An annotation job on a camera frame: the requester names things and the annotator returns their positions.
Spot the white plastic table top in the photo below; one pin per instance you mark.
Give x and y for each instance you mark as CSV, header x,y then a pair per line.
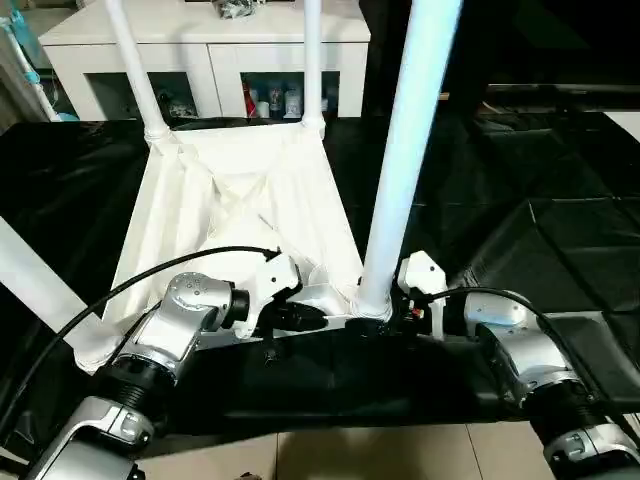
x,y
240,190

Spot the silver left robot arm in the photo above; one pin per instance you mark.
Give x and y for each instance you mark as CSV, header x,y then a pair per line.
x,y
170,330

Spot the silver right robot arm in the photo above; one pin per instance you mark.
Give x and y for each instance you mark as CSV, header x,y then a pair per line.
x,y
530,340

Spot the black plastic mat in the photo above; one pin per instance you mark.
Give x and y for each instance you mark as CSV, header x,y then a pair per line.
x,y
330,390

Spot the small tan tag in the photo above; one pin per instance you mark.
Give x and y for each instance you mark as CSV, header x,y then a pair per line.
x,y
442,96

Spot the white cabinet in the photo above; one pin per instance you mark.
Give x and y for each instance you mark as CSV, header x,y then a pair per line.
x,y
200,45

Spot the white flat board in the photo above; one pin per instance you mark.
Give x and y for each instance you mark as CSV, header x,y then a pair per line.
x,y
625,122

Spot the small grey object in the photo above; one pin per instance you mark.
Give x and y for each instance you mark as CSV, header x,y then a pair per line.
x,y
238,8

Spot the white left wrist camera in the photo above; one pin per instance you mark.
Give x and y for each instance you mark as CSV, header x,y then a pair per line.
x,y
272,280

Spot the black metal rail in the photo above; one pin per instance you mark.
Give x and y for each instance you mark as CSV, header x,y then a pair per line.
x,y
560,90

